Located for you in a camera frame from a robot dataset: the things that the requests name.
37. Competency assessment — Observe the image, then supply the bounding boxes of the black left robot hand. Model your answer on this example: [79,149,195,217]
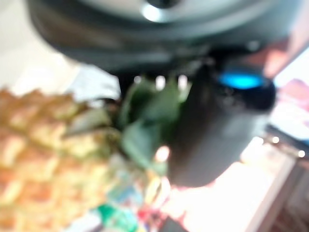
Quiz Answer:
[25,0,309,189]

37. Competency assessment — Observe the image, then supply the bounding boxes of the yellow pineapple with green crown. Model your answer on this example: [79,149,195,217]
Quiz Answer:
[0,76,194,232]

